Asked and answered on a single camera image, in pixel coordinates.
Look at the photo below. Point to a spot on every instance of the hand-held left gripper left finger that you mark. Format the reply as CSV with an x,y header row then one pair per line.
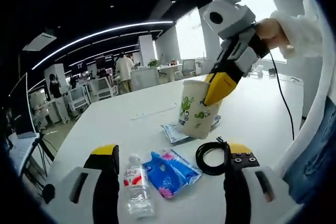
x,y
105,182

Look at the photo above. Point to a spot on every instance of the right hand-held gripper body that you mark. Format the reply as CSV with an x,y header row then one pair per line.
x,y
231,22

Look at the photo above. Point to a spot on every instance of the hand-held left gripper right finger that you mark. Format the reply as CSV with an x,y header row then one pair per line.
x,y
236,195

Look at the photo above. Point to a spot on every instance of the clear water bottle red label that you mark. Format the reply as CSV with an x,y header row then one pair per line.
x,y
137,182

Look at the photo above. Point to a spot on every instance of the white cup with green print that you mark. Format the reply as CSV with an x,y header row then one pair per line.
x,y
197,113

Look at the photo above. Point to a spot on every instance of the blue floral tissue packet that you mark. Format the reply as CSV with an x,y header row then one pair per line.
x,y
170,171

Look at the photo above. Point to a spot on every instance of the pale blue wet wipe packet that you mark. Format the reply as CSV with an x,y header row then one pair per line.
x,y
173,136

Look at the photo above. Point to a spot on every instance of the person's right hand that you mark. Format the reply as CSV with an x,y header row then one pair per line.
x,y
269,31

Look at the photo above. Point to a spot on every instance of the white office chair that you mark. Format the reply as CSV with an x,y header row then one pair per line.
x,y
188,68

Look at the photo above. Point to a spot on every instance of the small black device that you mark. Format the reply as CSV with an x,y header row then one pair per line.
x,y
272,72

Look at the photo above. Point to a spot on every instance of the white table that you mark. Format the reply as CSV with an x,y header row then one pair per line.
x,y
131,134

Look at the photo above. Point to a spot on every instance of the black round knob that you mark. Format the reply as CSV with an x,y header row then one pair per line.
x,y
49,193

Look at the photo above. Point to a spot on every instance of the green potted plant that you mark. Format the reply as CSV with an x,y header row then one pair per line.
x,y
153,63

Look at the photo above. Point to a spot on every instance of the blue jeans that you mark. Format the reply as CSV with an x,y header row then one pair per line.
x,y
315,161

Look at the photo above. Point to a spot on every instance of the white fluffy jacket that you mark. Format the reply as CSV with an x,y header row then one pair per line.
x,y
312,98

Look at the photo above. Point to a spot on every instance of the laptop on stand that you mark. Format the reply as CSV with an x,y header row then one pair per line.
x,y
22,108

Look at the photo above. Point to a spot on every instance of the long ceiling light strip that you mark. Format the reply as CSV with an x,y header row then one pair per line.
x,y
92,36

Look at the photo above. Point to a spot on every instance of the ceiling air conditioning unit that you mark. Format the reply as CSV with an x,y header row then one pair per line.
x,y
39,41

